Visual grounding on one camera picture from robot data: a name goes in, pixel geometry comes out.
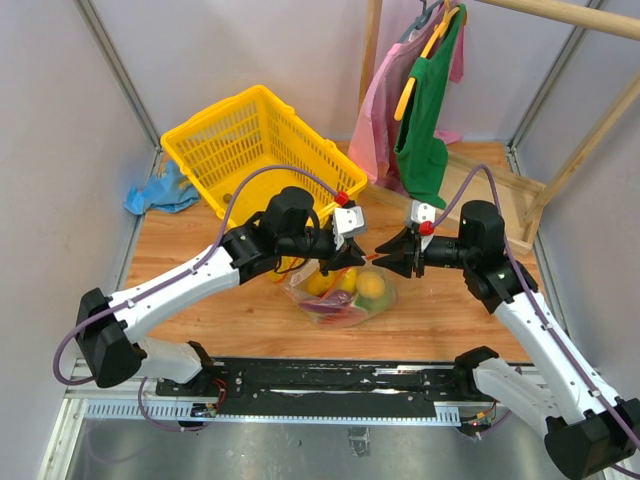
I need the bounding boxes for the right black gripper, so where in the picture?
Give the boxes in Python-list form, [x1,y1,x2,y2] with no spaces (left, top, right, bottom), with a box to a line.
[372,226,476,278]

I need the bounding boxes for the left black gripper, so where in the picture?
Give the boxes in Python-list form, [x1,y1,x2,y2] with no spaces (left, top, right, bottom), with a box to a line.
[279,225,366,277]

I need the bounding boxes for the yellow banana toy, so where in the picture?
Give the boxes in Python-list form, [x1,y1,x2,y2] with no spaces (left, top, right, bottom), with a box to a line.
[337,267,358,294]

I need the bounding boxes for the yellow orange mango toy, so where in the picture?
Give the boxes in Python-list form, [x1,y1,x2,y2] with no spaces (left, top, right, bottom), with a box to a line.
[356,271,386,300]

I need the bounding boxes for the clear zip top bag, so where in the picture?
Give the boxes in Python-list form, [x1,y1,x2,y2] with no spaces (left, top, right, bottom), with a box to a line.
[278,254,397,329]

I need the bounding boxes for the purple eggplant toy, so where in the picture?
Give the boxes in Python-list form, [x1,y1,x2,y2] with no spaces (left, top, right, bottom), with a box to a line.
[298,290,354,315]

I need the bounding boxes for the watermelon slice toy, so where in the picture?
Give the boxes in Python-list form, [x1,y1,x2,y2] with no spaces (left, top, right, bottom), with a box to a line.
[318,307,368,328]

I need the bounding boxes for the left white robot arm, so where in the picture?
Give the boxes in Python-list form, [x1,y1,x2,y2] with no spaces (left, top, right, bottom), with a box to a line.
[76,187,366,396]

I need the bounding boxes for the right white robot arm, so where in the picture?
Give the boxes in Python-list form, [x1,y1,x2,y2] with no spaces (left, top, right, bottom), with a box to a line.
[374,200,639,479]

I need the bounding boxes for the pink shirt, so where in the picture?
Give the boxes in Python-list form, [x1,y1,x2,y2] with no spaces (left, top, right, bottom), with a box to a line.
[348,6,466,196]

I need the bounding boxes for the green shirt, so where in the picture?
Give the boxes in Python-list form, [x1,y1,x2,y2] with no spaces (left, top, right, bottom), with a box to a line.
[394,4,467,209]

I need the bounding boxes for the wooden clothes rack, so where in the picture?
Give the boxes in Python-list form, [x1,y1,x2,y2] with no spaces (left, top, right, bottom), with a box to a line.
[360,1,639,255]

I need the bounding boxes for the yellow plastic basket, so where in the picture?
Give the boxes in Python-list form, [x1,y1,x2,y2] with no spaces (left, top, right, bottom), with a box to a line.
[160,84,369,284]

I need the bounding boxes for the blue cloth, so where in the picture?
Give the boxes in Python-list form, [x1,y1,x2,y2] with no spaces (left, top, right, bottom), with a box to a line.
[124,160,200,216]

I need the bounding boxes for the grey clothes hanger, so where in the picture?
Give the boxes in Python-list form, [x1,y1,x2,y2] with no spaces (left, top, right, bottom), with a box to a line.
[398,0,443,43]

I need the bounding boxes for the yellow clothes hanger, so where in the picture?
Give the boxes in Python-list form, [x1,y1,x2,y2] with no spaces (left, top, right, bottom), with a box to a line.
[392,2,462,123]

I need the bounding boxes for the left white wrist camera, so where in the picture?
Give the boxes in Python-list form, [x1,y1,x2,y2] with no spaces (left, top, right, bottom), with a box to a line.
[332,206,367,249]

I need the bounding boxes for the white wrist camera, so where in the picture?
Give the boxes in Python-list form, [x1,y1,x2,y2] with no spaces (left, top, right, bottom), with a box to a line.
[405,200,436,253]
[332,206,367,249]

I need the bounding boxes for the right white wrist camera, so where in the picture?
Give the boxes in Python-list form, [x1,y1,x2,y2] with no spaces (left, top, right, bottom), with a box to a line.
[405,200,436,253]

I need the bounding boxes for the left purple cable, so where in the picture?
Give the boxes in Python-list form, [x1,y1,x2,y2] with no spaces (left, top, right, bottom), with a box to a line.
[53,164,349,434]

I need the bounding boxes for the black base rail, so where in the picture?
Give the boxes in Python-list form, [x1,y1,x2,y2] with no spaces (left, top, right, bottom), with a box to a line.
[155,357,491,421]

